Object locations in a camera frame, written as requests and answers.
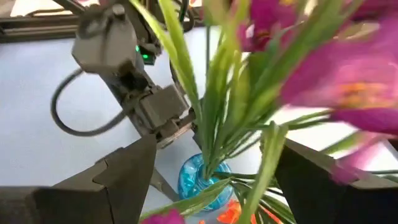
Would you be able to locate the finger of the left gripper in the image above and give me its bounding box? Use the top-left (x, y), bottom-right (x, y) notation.
top-left (150, 167), bottom-right (181, 203)

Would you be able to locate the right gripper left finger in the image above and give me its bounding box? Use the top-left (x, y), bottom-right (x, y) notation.
top-left (0, 133), bottom-right (158, 224)

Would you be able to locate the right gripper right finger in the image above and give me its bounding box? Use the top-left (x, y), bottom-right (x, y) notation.
top-left (274, 139), bottom-right (398, 224)

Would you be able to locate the orange flower bunch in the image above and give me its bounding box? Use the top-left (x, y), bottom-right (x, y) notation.
top-left (198, 198), bottom-right (284, 224)

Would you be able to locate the purple flower bunch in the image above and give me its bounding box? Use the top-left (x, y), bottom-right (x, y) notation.
top-left (139, 0), bottom-right (398, 224)
top-left (129, 0), bottom-right (312, 187)

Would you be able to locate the blue glass vase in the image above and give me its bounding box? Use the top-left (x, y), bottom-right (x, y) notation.
top-left (177, 152), bottom-right (234, 215)

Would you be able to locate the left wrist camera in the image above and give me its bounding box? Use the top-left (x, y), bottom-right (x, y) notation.
top-left (138, 84), bottom-right (191, 131)

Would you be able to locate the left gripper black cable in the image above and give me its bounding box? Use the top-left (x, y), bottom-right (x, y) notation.
top-left (50, 67), bottom-right (127, 138)

